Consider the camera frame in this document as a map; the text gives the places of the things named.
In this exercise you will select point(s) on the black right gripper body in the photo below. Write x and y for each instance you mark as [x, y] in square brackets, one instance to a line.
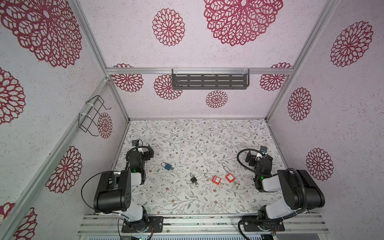
[252, 157]

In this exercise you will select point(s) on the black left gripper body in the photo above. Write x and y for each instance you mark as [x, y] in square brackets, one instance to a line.
[144, 152]

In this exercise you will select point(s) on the red padlock with property label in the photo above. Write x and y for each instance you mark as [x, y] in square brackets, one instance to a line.
[230, 177]

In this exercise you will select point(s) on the red padlock with warning label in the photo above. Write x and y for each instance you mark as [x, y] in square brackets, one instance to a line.
[215, 179]

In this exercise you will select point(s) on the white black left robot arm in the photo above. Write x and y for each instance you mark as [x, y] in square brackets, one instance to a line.
[114, 191]

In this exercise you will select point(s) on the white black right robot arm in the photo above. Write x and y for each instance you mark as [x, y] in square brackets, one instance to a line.
[300, 192]

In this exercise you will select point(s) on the blue padlock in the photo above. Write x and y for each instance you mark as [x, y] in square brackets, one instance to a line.
[167, 166]

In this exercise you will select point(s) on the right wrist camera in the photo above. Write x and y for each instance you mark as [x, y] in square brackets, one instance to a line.
[263, 149]

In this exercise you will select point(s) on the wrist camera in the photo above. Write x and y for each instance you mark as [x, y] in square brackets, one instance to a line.
[137, 143]
[263, 149]

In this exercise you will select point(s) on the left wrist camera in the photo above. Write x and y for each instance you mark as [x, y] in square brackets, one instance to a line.
[137, 143]

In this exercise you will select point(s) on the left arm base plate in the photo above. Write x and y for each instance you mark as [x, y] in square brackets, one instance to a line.
[145, 225]

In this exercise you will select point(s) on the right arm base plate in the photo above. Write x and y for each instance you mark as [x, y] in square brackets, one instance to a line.
[254, 224]

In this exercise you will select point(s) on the black wire wall basket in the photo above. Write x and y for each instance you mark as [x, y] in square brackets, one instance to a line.
[88, 119]

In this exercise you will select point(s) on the grey metal wall shelf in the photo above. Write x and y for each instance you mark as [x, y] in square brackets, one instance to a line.
[210, 80]

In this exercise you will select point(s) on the aluminium front rail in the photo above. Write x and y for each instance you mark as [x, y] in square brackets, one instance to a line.
[103, 225]

